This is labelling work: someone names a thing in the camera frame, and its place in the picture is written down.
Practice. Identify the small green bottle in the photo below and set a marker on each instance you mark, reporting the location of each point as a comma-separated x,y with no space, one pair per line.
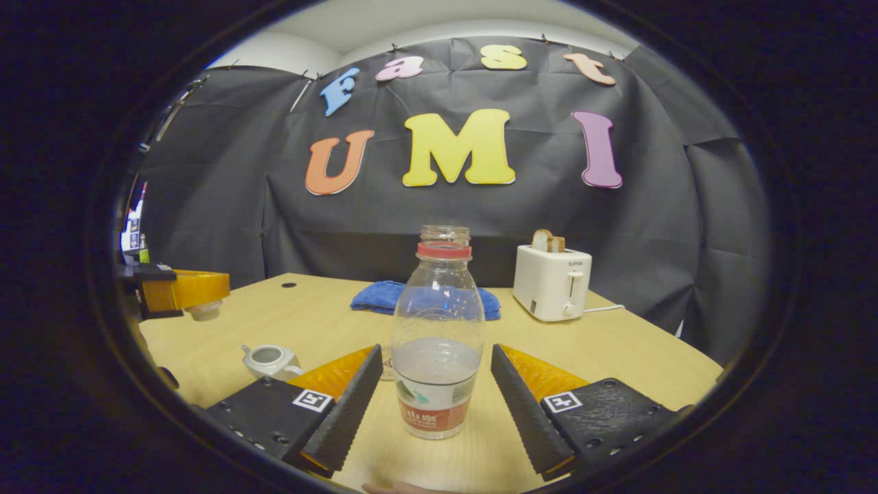
144,252

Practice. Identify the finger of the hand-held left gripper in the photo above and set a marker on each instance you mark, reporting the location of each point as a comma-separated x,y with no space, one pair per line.
199,288

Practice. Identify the clear plastic water bottle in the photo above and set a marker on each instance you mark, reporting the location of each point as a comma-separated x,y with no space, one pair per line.
437,329

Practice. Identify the blue towel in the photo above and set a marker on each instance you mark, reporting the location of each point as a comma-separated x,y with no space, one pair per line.
374,298

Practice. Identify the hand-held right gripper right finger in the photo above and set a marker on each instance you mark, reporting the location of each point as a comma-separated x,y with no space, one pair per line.
525,412

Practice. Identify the computer monitor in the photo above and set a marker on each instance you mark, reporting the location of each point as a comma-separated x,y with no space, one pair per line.
134,223

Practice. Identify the white toaster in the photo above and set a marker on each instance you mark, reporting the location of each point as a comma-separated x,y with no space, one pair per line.
549,285

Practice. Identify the round wooden coaster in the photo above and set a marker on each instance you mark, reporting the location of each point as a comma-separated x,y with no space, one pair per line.
387,363

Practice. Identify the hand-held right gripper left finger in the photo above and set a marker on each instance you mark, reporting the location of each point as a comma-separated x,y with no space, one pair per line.
350,412

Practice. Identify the bread slice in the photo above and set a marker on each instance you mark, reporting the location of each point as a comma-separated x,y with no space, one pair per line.
547,240

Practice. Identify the black backdrop cloth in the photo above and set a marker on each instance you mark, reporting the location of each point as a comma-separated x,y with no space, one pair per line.
446,213

